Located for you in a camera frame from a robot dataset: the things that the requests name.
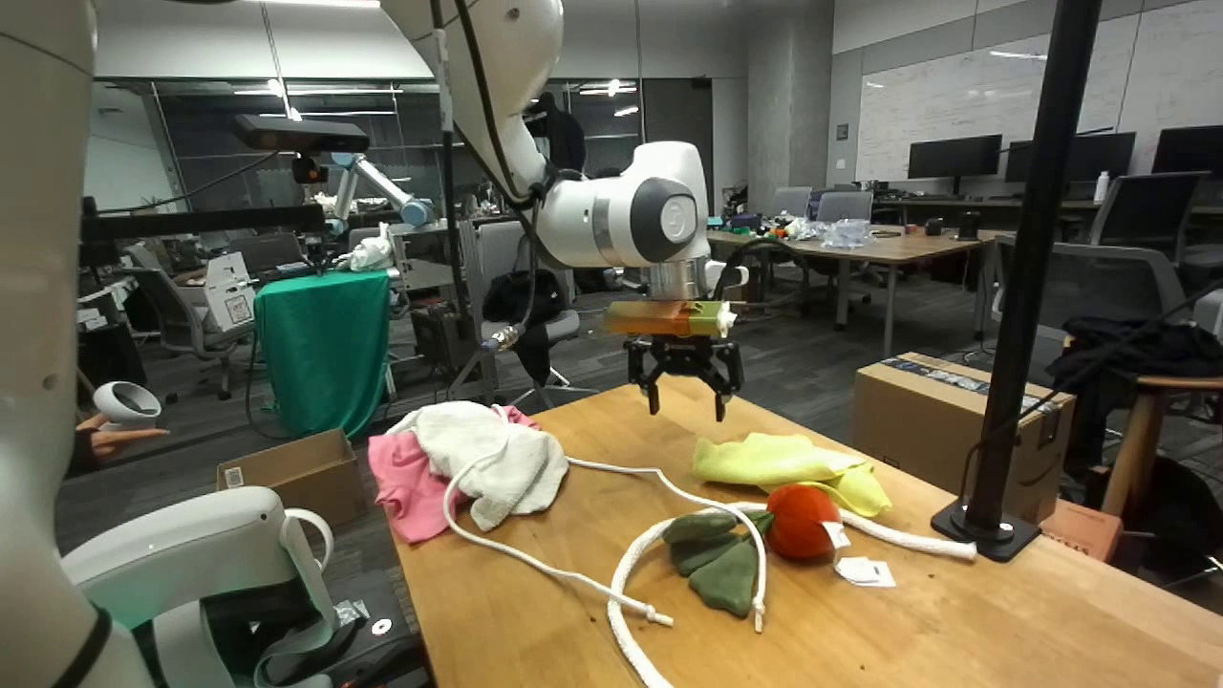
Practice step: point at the round wooden stool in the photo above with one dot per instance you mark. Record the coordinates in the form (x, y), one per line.
(1153, 423)

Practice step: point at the dark green cloth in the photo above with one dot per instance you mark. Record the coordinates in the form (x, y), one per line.
(719, 566)

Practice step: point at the small open cardboard box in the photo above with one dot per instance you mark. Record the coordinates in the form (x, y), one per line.
(298, 477)

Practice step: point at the black pole stand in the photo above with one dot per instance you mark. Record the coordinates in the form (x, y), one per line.
(1018, 252)

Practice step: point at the reddish flat board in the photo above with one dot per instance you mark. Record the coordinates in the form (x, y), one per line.
(1079, 529)

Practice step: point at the orange plush ball with tag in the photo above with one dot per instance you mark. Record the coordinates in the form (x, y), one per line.
(800, 523)

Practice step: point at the cardboard box with black tape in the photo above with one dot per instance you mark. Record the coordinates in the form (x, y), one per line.
(943, 423)

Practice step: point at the operator hand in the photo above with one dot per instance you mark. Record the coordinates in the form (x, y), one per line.
(120, 440)

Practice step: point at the black mount bar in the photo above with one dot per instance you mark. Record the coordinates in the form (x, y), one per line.
(193, 221)

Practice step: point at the white VR controller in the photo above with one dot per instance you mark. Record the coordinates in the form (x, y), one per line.
(126, 403)

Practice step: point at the black computer monitor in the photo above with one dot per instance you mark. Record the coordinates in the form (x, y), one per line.
(1073, 156)
(1189, 149)
(955, 156)

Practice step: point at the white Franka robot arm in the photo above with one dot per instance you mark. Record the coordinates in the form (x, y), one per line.
(599, 222)

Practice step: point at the grey office chair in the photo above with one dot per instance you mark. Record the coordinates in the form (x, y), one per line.
(1110, 280)

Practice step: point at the white towel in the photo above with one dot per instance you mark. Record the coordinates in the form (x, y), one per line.
(498, 460)

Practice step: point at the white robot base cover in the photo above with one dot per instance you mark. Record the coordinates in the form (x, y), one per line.
(193, 547)

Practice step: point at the yellow cloth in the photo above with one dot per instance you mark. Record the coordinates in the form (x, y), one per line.
(777, 460)

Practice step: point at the black mounted camera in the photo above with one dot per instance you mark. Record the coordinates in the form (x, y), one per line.
(302, 130)

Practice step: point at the hot pink cloth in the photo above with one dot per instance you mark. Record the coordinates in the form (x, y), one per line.
(407, 489)

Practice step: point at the long wooden desk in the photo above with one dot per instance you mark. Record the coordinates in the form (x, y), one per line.
(882, 251)

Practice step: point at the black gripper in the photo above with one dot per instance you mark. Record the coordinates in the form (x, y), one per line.
(686, 356)

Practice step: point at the green cloth cover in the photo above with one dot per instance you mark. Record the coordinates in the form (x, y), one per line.
(321, 348)

